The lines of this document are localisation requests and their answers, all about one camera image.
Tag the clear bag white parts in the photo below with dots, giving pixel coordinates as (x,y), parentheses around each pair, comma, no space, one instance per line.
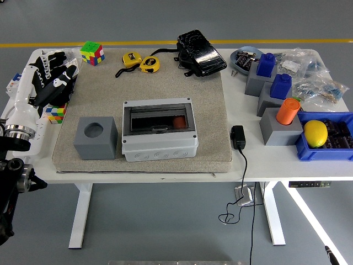
(289,65)

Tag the white blue circuit breaker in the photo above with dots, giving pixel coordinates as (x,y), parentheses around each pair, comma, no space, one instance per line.
(12,85)

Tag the grey-brown mat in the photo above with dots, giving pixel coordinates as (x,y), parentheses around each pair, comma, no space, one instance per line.
(207,110)

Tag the white power strip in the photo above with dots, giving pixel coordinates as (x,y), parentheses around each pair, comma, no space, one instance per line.
(40,138)

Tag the black capacitor pack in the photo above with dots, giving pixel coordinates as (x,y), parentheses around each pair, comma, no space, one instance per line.
(242,59)

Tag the yellow lemon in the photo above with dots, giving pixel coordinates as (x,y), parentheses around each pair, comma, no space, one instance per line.
(315,133)

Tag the grey block with round hole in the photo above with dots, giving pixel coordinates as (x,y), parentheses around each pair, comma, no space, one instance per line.
(93,149)

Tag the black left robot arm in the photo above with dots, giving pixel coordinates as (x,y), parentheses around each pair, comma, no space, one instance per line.
(11,143)

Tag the smoked transparent box lid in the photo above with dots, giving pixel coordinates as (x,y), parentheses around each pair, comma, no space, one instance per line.
(157,127)

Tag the small colourful puzzle cube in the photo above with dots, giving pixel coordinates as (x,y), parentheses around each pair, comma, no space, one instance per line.
(56,114)

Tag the blue-grey dish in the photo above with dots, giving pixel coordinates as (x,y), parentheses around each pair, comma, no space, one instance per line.
(233,59)

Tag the white table leg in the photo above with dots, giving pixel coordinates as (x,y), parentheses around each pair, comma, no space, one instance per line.
(80,215)
(273,215)

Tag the orange cylinder battery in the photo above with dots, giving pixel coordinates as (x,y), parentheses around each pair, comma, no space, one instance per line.
(286,113)
(179,122)

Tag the black capacitors pile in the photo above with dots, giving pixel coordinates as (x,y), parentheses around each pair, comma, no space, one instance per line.
(337,135)

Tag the blue plastic bin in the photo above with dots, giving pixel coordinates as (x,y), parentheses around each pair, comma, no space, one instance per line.
(322,154)

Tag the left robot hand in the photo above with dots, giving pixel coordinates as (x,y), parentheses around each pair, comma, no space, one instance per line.
(24,88)

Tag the grey plastic junction box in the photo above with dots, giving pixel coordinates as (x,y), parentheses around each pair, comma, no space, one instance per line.
(160,151)

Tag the large colourful puzzle cube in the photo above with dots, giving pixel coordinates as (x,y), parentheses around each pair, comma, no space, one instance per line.
(92,53)

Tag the small green object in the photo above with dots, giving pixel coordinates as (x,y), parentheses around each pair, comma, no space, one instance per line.
(297,98)

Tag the clear bags small parts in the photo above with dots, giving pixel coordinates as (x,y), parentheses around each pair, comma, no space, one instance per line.
(74,55)

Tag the black power adapter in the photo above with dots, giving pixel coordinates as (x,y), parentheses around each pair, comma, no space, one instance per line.
(238,138)

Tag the clear bag of resistors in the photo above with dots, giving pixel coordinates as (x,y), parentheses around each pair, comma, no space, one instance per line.
(328,91)

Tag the clear bag blue parts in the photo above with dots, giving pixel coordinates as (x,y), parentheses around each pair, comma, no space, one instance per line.
(314,66)

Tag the black cloth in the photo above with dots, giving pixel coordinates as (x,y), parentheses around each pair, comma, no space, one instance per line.
(65,95)

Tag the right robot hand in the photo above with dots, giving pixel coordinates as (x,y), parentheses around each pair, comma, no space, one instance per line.
(329,255)

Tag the grey block holder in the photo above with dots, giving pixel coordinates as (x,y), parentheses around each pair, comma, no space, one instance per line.
(255,82)
(278,133)
(268,103)

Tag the blue bottle-shaped block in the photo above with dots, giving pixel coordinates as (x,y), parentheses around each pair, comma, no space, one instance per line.
(266,66)
(280,88)

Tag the yellow tape measure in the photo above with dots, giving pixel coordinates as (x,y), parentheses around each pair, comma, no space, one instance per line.
(131,59)
(149,64)

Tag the black table control panel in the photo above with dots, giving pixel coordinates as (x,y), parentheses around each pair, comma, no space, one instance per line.
(310,184)

